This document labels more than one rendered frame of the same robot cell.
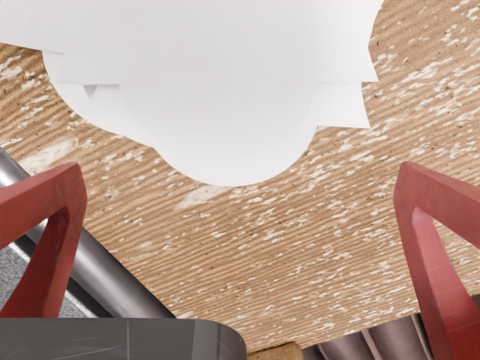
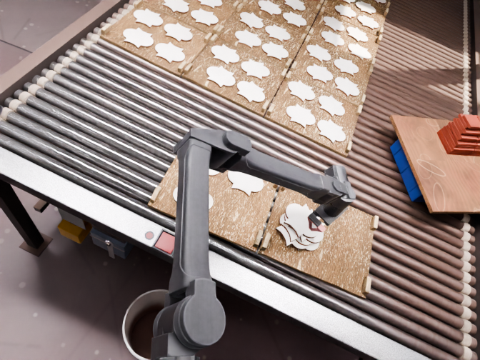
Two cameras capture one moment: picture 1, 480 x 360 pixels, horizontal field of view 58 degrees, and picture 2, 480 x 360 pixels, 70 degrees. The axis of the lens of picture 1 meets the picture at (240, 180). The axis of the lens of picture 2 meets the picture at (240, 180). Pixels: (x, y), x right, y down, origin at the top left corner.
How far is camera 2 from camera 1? 1.16 m
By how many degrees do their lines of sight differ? 59
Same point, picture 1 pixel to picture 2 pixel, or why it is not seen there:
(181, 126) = (311, 233)
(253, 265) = (338, 264)
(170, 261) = (328, 273)
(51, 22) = (292, 236)
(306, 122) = not seen: hidden behind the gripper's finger
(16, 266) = (309, 303)
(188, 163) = (315, 240)
